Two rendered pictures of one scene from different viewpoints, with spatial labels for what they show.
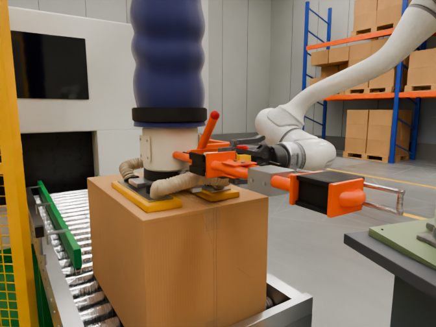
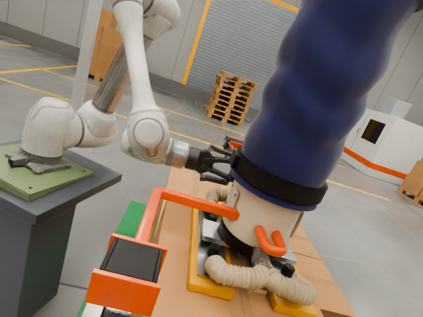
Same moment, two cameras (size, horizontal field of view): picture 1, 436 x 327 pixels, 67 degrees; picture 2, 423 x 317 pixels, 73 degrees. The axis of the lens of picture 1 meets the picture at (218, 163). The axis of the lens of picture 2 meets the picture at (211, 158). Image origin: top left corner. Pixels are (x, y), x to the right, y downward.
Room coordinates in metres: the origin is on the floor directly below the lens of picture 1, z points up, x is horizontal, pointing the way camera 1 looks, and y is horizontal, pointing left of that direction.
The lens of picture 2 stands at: (1.68, 0.27, 1.38)
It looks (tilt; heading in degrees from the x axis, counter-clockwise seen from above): 17 degrees down; 204
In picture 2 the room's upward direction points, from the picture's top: 20 degrees clockwise
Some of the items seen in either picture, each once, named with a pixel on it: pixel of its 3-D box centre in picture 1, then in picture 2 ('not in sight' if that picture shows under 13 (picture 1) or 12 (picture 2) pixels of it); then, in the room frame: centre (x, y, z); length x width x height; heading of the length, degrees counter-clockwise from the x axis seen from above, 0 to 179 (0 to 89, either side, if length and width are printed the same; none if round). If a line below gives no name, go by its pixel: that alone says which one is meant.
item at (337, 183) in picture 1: (325, 191); (235, 146); (0.50, -0.17, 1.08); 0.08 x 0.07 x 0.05; 33
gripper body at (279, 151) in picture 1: (266, 159); (199, 160); (0.87, -0.13, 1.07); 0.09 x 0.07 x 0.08; 123
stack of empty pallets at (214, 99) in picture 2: not in sight; (229, 97); (-6.19, -3.42, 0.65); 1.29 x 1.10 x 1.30; 35
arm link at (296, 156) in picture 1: (285, 157); (178, 154); (0.91, -0.19, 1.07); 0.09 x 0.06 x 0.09; 33
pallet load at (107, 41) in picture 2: not in sight; (109, 47); (-4.06, -6.32, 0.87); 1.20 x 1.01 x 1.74; 35
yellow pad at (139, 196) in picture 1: (142, 187); (278, 256); (0.96, 0.23, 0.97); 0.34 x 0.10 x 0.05; 33
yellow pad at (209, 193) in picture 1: (197, 180); (211, 237); (1.06, 0.07, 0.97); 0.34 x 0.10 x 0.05; 33
